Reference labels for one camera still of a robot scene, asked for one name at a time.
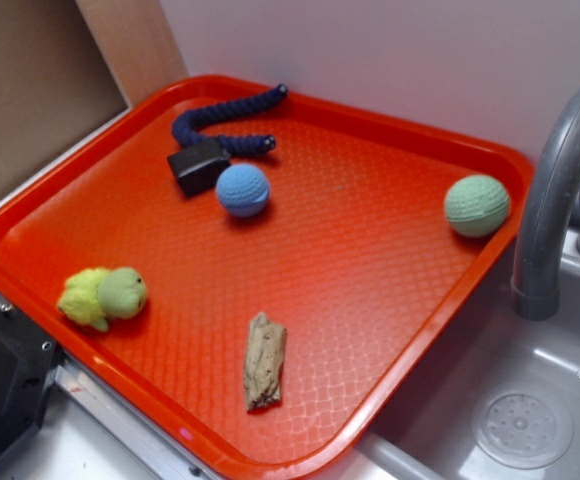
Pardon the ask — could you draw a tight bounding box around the grey plastic sink basin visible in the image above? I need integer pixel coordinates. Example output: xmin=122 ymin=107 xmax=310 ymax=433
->
xmin=357 ymin=224 xmax=580 ymax=480

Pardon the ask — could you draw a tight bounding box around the blue dimpled ball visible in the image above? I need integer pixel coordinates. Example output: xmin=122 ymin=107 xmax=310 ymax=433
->
xmin=216 ymin=164 xmax=271 ymax=218

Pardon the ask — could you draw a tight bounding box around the black rectangular block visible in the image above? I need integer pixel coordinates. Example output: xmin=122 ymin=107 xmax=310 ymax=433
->
xmin=167 ymin=138 xmax=231 ymax=198

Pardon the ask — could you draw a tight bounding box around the green plush toy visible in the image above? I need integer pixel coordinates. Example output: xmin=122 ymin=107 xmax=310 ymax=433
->
xmin=57 ymin=267 xmax=148 ymax=333

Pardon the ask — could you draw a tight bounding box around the green dimpled ball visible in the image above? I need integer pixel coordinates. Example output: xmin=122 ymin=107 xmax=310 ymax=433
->
xmin=444 ymin=175 xmax=511 ymax=238

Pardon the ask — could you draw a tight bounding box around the piece of driftwood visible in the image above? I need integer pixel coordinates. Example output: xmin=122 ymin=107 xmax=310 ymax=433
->
xmin=243 ymin=312 xmax=287 ymax=412

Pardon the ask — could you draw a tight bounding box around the orange plastic tray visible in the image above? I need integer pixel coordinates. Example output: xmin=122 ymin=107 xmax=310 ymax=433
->
xmin=0 ymin=76 xmax=533 ymax=479

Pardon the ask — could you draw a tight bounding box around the dark blue braided rope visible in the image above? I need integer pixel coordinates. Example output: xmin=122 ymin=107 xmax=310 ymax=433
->
xmin=171 ymin=83 xmax=290 ymax=159

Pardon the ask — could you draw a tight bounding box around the brown cardboard panel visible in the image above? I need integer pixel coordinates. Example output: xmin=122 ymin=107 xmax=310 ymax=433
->
xmin=0 ymin=1 xmax=188 ymax=199

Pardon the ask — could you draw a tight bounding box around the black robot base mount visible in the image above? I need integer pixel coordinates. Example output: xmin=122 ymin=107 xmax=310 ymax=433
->
xmin=0 ymin=305 xmax=61 ymax=467

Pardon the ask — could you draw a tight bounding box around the grey faucet spout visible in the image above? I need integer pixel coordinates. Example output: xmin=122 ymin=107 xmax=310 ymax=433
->
xmin=511 ymin=90 xmax=580 ymax=320

